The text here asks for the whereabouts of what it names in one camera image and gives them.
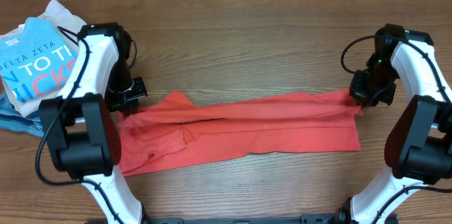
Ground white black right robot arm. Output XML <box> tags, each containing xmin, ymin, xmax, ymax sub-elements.
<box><xmin>331</xmin><ymin>24</ymin><xmax>451</xmax><ymax>223</ymax></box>

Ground light blue folded t-shirt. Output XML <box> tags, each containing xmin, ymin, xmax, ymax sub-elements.
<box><xmin>1</xmin><ymin>18</ymin><xmax>78</xmax><ymax>102</ymax></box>

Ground folded blue jeans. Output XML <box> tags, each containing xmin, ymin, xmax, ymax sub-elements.
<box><xmin>1</xmin><ymin>93</ymin><xmax>44</xmax><ymax>137</ymax></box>

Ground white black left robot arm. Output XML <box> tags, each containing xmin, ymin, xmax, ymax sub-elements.
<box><xmin>35</xmin><ymin>23</ymin><xmax>150</xmax><ymax>223</ymax></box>

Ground red printed t-shirt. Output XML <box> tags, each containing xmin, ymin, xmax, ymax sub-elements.
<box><xmin>119</xmin><ymin>89</ymin><xmax>363</xmax><ymax>176</ymax></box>

